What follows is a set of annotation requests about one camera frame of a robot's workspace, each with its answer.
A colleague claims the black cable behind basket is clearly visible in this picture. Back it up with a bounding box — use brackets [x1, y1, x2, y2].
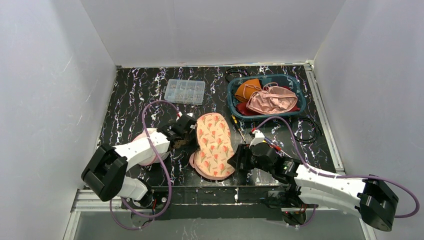
[224, 67, 250, 83]

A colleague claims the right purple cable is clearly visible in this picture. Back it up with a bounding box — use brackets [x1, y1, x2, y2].
[251, 115, 421, 219]

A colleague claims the black yellow screwdriver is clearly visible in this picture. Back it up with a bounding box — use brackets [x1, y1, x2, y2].
[231, 115, 247, 144]

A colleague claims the purple cable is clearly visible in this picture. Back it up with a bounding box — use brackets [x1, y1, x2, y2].
[251, 115, 421, 219]
[109, 100, 183, 231]

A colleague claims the black coiled cable right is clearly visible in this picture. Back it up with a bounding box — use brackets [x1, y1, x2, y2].
[289, 116, 323, 145]

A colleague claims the clear plastic parts box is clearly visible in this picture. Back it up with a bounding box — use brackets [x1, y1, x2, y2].
[164, 79, 206, 106]

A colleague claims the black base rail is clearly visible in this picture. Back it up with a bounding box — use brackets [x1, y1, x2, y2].
[121, 185, 315, 225]

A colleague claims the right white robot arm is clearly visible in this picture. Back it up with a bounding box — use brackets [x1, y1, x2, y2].
[227, 142, 399, 232]

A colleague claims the dark red bra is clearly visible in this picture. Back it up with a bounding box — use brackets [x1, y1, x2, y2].
[235, 85, 301, 117]

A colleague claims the yellow red screwdriver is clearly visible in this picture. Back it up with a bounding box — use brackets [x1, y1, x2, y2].
[264, 137, 292, 158]

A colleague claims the orange bra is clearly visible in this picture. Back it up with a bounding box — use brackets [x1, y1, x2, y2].
[234, 78, 263, 102]

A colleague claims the floral pink laundry bag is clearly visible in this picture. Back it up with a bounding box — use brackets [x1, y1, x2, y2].
[189, 113, 235, 181]

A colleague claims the pink satin bra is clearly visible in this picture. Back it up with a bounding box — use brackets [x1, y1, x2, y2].
[246, 82, 299, 116]

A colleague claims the teal plastic basket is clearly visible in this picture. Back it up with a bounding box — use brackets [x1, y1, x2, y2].
[227, 74, 306, 122]

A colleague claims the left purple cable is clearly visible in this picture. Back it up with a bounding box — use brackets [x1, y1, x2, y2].
[109, 100, 183, 231]

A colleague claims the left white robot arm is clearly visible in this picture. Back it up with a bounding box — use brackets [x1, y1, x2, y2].
[81, 113, 197, 202]

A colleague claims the white mesh laundry bag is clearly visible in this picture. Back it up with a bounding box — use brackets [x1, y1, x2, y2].
[132, 128, 170, 166]

